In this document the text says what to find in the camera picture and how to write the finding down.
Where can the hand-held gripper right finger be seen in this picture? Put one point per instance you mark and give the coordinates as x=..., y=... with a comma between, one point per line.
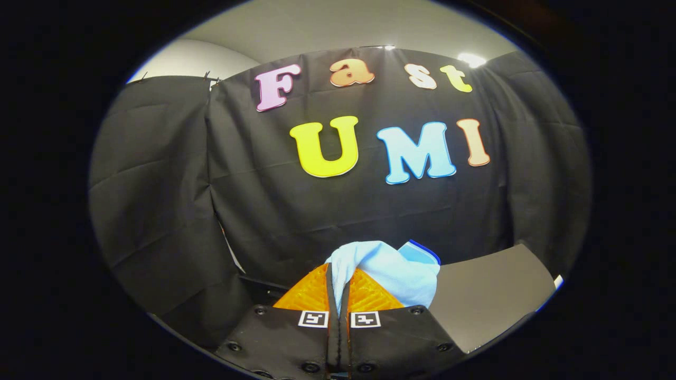
x=401, y=338

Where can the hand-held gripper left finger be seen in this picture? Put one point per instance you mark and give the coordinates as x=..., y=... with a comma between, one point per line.
x=280, y=338

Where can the light blue polo shirt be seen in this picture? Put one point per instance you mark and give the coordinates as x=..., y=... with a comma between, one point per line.
x=391, y=269

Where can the grey cabinet with dark top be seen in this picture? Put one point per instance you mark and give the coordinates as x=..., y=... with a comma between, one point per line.
x=486, y=295

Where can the black backdrop cloth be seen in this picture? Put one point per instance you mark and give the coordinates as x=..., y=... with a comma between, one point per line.
x=264, y=200

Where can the ceiling light panel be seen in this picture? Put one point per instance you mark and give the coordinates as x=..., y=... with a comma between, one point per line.
x=471, y=59

